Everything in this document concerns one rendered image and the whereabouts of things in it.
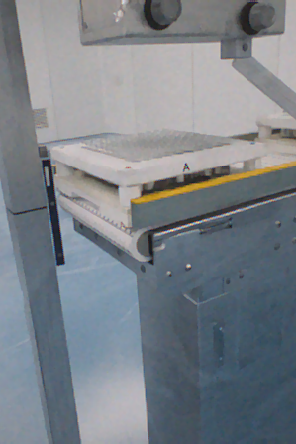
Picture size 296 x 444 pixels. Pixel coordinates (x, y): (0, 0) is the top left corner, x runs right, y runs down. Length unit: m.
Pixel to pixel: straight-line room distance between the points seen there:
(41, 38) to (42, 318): 5.70
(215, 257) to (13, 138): 0.37
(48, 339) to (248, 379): 0.39
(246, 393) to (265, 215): 0.39
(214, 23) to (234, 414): 0.68
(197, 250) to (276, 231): 0.16
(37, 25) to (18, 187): 5.67
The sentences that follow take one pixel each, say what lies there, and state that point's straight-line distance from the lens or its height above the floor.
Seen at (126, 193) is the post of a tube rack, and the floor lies 0.88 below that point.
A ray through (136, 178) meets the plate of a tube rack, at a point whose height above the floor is 0.89.
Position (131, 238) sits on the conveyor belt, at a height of 0.82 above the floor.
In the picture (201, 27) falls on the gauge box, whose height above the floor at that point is 1.05.
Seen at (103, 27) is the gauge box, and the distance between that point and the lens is 0.46.
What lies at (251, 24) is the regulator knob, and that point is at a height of 1.05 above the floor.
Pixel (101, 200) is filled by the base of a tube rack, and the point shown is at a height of 0.85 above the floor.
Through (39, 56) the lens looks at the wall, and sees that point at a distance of 6.30.
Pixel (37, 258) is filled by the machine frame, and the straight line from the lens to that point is 0.77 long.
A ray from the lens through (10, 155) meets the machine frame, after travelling 0.71.
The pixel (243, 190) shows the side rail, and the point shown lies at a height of 0.85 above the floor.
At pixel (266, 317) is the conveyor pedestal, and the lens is 0.81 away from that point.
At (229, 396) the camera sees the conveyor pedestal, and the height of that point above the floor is 0.44.
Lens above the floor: 1.01
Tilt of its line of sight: 20 degrees down
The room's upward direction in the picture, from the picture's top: 3 degrees counter-clockwise
